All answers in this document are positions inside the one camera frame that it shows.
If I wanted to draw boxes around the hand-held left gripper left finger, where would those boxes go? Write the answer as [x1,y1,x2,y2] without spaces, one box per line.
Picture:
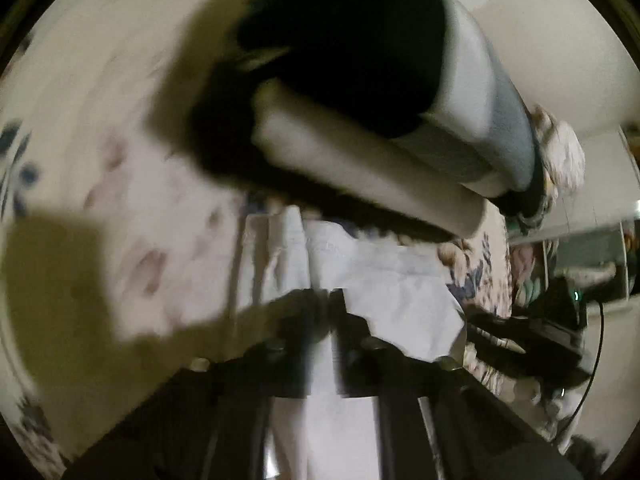
[65,287,331,480]

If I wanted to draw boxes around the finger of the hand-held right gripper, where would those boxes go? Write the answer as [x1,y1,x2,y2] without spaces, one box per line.
[470,332,532,368]
[465,311,532,335]

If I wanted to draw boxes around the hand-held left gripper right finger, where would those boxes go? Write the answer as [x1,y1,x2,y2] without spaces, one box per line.
[330,290,576,480]

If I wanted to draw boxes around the white t-shirt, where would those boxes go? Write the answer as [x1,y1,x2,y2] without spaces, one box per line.
[240,205,469,480]

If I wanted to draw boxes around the teal folded clothes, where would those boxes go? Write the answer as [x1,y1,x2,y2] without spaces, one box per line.
[515,280,547,307]

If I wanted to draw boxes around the pink folded clothes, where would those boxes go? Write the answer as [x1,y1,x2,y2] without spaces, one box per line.
[510,245,537,291]

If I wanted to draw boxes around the pile of white clothes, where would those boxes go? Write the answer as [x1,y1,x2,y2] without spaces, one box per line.
[530,105,587,233]

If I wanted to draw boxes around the beige folded garment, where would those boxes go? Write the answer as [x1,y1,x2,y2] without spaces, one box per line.
[250,80,488,241]

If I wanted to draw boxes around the floral bed sheet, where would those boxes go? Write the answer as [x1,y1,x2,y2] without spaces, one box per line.
[0,0,516,461]

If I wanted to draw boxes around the black grey striped folded sweater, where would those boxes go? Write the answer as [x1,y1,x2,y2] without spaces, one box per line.
[235,0,551,213]

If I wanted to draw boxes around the black cable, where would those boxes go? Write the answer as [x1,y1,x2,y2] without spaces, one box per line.
[559,299,607,442]

